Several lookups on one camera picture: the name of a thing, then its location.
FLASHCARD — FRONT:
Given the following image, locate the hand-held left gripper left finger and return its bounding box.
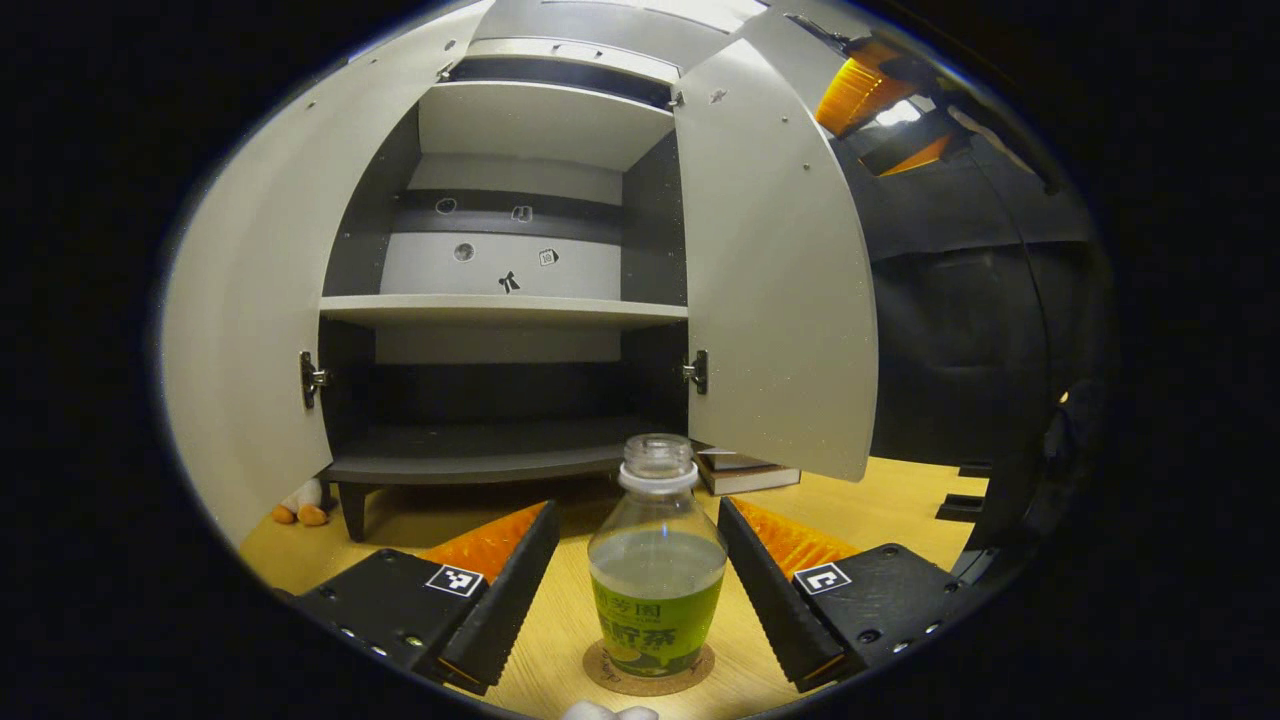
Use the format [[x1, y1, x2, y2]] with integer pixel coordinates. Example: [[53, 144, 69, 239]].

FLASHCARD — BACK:
[[290, 500, 561, 696]]

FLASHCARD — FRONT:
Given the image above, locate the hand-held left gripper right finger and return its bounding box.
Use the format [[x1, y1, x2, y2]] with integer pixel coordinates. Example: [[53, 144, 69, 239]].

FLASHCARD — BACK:
[[715, 497, 986, 694]]

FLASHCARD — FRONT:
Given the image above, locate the green label plastic bottle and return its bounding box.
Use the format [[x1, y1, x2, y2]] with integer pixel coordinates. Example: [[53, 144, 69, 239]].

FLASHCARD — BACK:
[[587, 433, 728, 679]]

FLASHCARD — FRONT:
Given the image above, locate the round cork coaster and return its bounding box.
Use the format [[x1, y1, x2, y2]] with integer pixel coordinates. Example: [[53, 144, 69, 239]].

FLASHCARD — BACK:
[[583, 640, 716, 697]]

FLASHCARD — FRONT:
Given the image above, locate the grey cabinet door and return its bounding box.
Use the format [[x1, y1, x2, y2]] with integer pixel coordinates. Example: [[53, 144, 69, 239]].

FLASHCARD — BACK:
[[160, 0, 496, 549], [672, 38, 879, 483]]

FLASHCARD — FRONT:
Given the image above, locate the grey cabinet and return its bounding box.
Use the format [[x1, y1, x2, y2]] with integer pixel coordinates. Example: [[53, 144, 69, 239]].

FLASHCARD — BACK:
[[318, 35, 701, 543]]

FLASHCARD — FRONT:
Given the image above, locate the grey cabinet drawer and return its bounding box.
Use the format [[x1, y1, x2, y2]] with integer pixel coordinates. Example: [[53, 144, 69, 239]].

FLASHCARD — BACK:
[[465, 37, 683, 87]]

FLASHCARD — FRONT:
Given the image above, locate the white photo cover book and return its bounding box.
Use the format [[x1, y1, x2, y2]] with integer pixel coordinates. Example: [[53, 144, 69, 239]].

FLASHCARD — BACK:
[[693, 445, 803, 497]]

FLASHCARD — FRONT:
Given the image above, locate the plush penguin toy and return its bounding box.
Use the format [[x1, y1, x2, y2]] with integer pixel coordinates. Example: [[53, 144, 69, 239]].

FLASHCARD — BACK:
[[270, 478, 331, 527]]

